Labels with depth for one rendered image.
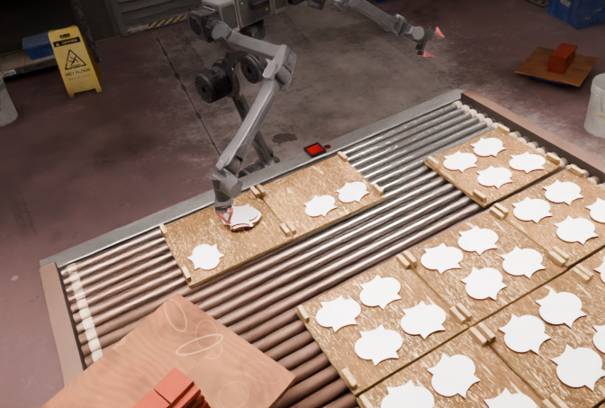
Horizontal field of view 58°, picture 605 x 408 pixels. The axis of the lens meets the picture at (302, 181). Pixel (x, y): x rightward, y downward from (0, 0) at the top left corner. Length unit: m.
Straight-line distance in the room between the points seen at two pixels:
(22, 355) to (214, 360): 1.88
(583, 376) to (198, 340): 1.07
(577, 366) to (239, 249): 1.14
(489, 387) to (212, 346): 0.78
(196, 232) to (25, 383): 1.43
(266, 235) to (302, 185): 0.31
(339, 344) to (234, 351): 0.32
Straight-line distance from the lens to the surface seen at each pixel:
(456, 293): 1.84
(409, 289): 1.84
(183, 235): 2.14
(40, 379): 3.20
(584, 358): 1.77
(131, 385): 1.65
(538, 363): 1.73
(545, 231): 2.10
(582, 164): 2.44
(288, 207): 2.15
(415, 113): 2.69
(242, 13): 2.56
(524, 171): 2.34
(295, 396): 1.66
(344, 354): 1.69
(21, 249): 4.00
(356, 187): 2.19
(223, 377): 1.58
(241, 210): 2.12
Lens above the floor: 2.34
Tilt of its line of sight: 38 degrees down
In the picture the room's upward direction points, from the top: 8 degrees counter-clockwise
